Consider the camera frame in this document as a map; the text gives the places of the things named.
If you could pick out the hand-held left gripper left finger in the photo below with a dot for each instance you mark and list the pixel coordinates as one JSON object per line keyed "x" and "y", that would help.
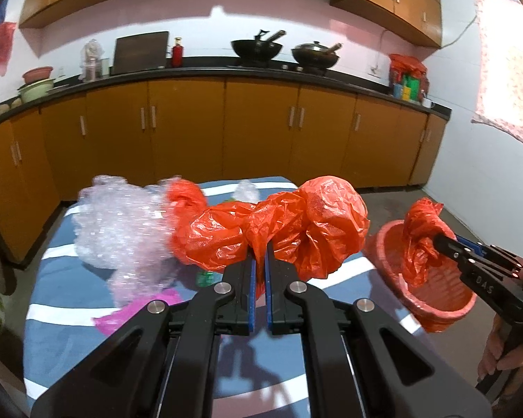
{"x": 250, "y": 300}

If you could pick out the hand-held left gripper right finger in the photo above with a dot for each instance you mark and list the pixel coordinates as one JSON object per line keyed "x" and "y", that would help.
{"x": 270, "y": 300}

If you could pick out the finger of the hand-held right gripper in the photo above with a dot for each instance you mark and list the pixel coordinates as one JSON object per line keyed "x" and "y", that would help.
{"x": 470, "y": 244}
{"x": 446, "y": 246}

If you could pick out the small red plastic bag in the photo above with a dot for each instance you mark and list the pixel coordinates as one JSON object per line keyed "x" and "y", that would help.
{"x": 422, "y": 226}

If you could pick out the red plastic basket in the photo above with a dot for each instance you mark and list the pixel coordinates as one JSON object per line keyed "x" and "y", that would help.
{"x": 444, "y": 296}

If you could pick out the green plastic bag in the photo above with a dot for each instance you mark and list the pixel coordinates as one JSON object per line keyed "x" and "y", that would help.
{"x": 205, "y": 278}

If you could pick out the large red plastic bag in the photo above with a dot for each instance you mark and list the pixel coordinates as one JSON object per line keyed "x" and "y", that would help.
{"x": 318, "y": 217}

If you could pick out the small bubble wrap piece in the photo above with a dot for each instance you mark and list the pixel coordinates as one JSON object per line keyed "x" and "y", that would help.
{"x": 247, "y": 191}

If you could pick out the pink plastic bag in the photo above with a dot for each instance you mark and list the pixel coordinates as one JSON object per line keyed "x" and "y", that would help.
{"x": 126, "y": 313}

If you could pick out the large bubble wrap sheet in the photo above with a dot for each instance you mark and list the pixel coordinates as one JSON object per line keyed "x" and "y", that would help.
{"x": 117, "y": 226}

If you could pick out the person's right hand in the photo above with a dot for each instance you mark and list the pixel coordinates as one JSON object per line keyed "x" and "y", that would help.
{"x": 489, "y": 352}

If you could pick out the white cup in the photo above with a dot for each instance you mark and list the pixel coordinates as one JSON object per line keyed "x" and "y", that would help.
{"x": 427, "y": 103}

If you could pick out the green boxes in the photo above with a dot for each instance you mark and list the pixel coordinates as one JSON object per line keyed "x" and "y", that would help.
{"x": 407, "y": 89}

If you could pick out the wooden lower kitchen cabinets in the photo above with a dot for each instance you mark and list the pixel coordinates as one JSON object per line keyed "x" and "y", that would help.
{"x": 261, "y": 130}

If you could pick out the floral curtain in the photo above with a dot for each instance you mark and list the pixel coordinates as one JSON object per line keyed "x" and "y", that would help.
{"x": 510, "y": 65}

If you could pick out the red bag on countertop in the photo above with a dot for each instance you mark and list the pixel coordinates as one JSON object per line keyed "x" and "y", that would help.
{"x": 407, "y": 65}

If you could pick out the blue striped table cloth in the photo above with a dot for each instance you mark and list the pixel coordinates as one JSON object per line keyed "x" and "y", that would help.
{"x": 65, "y": 352}

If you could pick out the gas stove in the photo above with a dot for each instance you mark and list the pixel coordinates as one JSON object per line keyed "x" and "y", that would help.
{"x": 287, "y": 67}

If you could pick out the black wok with lid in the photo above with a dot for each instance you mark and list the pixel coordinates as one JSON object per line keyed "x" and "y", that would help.
{"x": 314, "y": 52}

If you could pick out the black wok with spatula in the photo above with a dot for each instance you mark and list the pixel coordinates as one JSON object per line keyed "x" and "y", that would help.
{"x": 257, "y": 50}

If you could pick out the red bottle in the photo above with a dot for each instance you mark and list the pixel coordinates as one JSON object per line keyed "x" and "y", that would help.
{"x": 177, "y": 54}

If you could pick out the black board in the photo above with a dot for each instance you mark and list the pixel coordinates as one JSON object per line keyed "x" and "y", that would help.
{"x": 139, "y": 54}

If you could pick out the small white container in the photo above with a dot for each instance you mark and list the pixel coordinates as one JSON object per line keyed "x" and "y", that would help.
{"x": 105, "y": 67}

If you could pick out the jar with plastic cover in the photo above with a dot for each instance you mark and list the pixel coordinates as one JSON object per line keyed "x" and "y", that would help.
{"x": 91, "y": 63}

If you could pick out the red basin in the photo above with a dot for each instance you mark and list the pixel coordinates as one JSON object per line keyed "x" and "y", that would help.
{"x": 38, "y": 74}

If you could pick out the red hanging plastic bag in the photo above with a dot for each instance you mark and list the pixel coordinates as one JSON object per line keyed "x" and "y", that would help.
{"x": 2, "y": 45}

